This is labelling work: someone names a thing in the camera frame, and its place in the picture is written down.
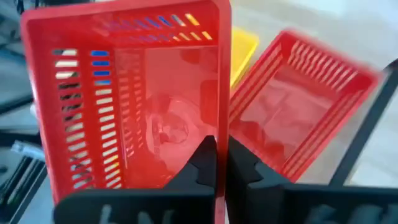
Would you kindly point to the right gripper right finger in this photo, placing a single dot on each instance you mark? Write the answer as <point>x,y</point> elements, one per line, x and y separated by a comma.
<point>311,205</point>

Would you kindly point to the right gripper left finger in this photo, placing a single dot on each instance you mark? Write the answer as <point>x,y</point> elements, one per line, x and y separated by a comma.
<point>140,205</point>

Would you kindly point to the red plastic basket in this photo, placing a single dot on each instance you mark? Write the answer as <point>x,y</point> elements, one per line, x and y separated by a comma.
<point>289,109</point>
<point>174,93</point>

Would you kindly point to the yellow plastic basket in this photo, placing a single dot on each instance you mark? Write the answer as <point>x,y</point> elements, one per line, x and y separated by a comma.
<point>244,53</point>

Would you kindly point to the black aluminium table frame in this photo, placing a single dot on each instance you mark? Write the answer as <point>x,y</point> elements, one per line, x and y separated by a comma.
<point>21,186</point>

